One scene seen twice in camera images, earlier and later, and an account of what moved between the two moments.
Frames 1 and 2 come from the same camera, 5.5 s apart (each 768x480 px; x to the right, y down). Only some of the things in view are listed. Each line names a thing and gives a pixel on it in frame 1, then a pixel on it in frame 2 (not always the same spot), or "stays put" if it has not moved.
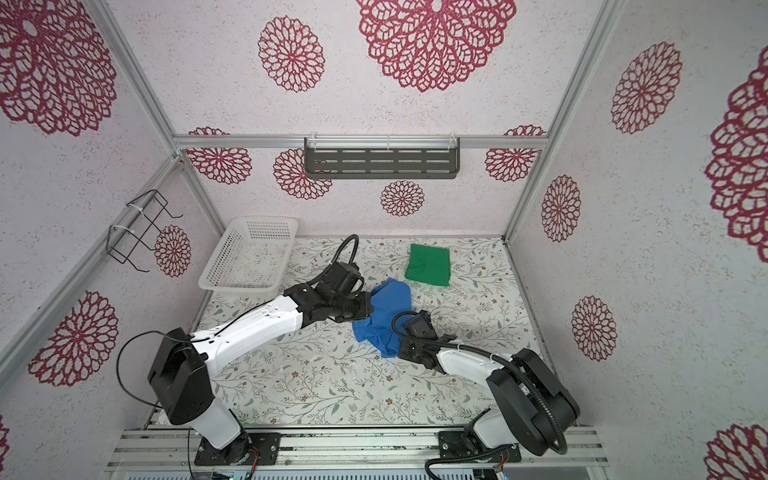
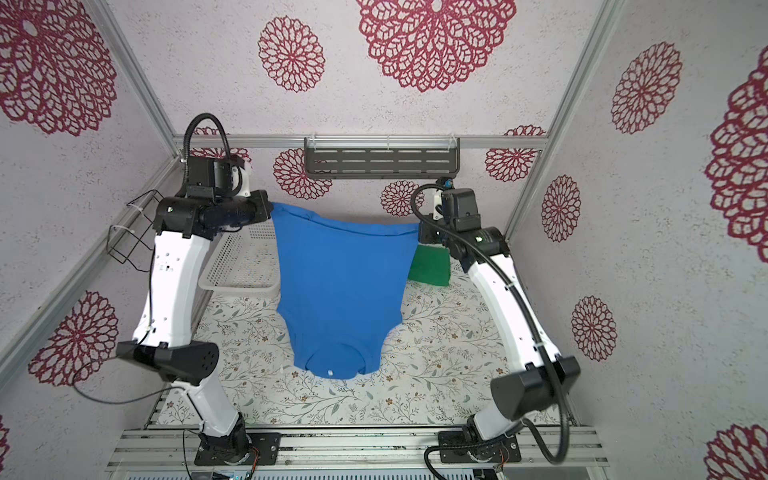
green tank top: [429, 264] stays put
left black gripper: [365, 307] -> [261, 206]
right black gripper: [403, 351] -> [427, 236]
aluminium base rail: [168, 448] stays put
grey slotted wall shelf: [382, 157] stays put
